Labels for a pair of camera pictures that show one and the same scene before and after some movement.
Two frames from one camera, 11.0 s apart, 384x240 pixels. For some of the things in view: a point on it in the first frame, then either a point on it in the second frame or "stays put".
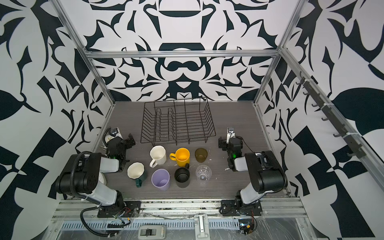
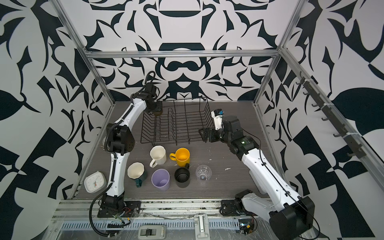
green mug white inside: x=135 y=170 stays put
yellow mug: x=182 y=156 stays put
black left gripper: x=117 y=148 -> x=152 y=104
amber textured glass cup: x=201 y=154 -> x=158 y=113
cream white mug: x=158 y=154 stays put
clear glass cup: x=203 y=173 stays put
